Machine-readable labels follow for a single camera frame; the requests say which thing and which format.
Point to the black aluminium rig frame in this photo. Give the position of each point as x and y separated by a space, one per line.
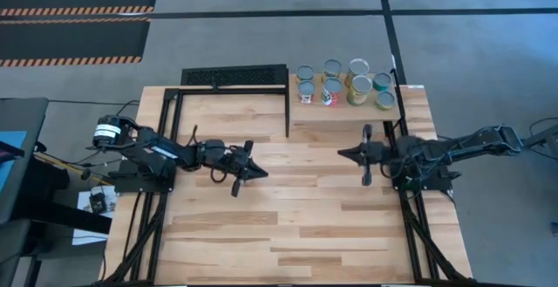
231 90

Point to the black perforated panel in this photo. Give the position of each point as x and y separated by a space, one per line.
235 77

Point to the white paper sheet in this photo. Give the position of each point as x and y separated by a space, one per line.
85 234

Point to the left arm's black gripper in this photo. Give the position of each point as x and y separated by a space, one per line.
215 158

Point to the right arm's black gripper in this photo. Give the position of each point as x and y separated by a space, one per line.
379 154

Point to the small black device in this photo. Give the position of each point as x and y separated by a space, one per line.
97 202

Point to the tall yellow and blue can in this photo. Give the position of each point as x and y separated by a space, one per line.
358 66

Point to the green and orange fruit can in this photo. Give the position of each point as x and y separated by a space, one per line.
304 73

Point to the white and red strawberry can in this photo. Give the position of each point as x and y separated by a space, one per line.
306 90

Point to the dark grey side desk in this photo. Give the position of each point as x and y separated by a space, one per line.
22 117

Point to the black floor stand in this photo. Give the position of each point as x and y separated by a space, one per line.
542 138

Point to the red and green can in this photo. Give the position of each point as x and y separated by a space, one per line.
331 88

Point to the light wooden shelf board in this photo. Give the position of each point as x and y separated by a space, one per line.
340 113

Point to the yellow rod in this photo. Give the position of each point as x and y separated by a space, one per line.
65 167

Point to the short orange mushrooms can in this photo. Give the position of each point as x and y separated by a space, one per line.
385 100

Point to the short teal can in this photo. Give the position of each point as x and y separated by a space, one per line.
382 81

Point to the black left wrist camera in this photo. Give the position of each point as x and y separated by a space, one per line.
233 158

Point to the yellow-green oranges can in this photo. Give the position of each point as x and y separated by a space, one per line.
361 86

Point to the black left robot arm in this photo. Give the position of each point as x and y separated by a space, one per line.
144 147

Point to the yellow can with green print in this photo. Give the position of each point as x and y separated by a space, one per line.
332 67

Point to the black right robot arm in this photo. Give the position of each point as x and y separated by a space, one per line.
462 147

